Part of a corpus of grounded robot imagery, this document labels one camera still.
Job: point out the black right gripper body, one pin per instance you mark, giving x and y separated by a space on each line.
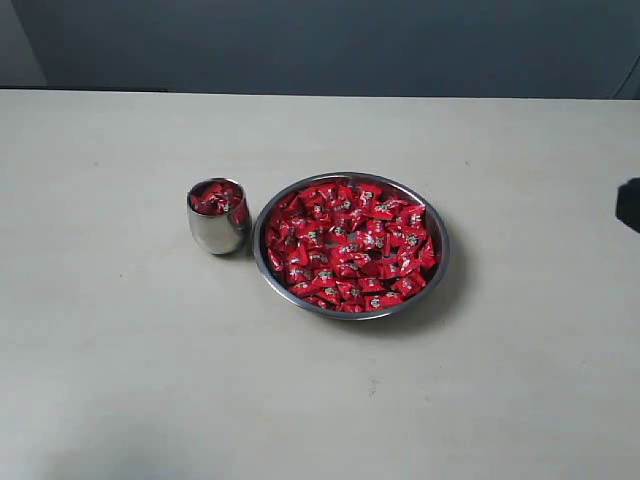
627 208

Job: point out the pile of red candies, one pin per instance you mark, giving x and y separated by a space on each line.
350 250

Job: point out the stainless steel bowl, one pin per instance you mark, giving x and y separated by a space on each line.
272 280

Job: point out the red candies in cup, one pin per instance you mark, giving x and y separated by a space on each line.
216 197

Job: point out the stainless steel cup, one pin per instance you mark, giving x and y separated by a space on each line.
223 234

